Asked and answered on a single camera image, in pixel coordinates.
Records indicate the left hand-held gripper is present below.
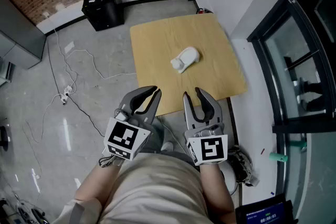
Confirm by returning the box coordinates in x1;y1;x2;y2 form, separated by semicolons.
103;85;162;161

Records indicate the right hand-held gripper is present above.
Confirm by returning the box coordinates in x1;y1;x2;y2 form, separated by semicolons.
182;86;229;167

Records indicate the person's left forearm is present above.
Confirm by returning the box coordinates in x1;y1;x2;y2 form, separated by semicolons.
75;162;121;212

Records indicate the person's right forearm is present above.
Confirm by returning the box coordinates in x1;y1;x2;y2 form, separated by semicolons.
199;164;237;221

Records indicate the person's white shoe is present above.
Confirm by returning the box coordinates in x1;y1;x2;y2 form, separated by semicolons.
160;141;174;153

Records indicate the white black sneaker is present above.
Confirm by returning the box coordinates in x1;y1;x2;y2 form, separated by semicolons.
227;144;260;187

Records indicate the white power strip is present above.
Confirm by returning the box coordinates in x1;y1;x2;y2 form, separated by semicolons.
61;84;73;105

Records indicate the person's beige shirt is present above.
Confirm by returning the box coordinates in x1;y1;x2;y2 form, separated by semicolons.
52;152;238;224

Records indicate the black box cabinet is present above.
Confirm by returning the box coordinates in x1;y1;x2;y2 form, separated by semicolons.
81;0;125;32

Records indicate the black phone with timer screen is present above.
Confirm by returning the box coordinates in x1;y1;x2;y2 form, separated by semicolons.
235;193;294;224

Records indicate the grey metal cabinet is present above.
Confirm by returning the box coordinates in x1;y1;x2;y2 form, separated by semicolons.
0;0;47;70

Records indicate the black chair base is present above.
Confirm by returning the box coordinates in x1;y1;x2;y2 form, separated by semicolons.
0;125;12;152

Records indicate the black gripper cable bundle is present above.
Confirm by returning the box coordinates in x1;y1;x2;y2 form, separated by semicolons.
98;154;124;168

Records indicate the white floor cable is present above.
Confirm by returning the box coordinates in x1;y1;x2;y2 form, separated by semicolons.
40;14;138;145

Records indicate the black window frame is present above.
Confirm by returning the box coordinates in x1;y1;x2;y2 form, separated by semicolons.
246;0;336;137

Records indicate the tangle of cables and devices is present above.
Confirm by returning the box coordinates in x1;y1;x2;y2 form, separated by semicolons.
0;191;49;224

